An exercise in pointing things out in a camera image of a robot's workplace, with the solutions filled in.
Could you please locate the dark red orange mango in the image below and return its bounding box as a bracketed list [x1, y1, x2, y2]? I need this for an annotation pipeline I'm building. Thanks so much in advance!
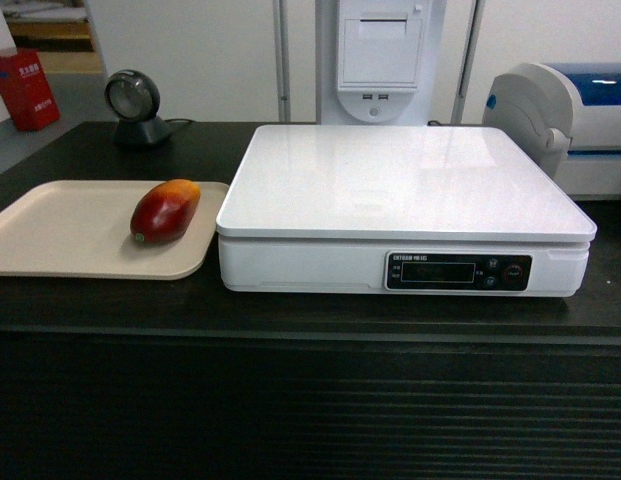
[130, 179, 201, 244]

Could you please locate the white checkout scale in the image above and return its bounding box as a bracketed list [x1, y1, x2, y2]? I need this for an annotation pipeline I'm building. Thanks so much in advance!
[217, 125, 597, 297]

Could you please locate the black checkout counter cabinet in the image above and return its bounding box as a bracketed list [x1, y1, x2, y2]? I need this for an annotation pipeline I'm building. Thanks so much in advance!
[0, 121, 621, 480]

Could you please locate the white receipt printer kiosk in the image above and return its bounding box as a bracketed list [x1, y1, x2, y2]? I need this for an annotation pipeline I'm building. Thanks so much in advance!
[315, 0, 447, 126]

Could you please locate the black round barcode scanner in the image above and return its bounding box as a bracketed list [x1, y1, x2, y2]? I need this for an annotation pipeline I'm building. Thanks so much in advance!
[104, 69, 171, 149]

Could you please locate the beige plastic tray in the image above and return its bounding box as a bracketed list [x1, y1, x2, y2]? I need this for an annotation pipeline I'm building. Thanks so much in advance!
[0, 180, 228, 280]

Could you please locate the white blue label printer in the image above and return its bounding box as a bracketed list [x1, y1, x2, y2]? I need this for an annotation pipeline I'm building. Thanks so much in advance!
[482, 62, 621, 200]

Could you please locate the red fire extinguisher box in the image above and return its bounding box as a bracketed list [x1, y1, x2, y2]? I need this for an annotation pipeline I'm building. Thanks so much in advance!
[0, 47, 61, 131]

